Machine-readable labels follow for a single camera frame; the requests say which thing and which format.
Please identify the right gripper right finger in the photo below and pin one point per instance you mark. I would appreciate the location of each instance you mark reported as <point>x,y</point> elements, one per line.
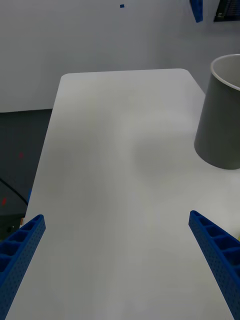
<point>220,260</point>

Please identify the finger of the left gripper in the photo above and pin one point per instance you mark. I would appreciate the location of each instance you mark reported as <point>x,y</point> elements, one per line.
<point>197,10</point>

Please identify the grey plastic bin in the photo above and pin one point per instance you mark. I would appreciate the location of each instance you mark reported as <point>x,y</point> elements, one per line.
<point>220,130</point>

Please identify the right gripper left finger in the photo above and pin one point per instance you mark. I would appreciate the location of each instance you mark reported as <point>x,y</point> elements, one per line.
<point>20,255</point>

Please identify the yellow-green plastic bin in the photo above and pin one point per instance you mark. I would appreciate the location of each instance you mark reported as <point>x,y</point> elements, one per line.
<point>238,237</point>

